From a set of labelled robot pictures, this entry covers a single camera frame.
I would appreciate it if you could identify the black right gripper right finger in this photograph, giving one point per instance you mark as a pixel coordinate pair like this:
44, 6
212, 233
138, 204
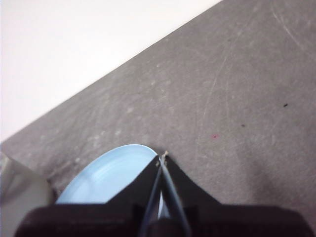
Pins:
222, 222

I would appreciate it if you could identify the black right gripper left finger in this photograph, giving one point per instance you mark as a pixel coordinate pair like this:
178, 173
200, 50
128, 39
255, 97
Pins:
98, 219

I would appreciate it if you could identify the blue round plate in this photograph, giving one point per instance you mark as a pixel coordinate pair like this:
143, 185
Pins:
108, 177

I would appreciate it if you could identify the pale green electric steamer pot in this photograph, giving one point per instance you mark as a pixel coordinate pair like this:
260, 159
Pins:
19, 190

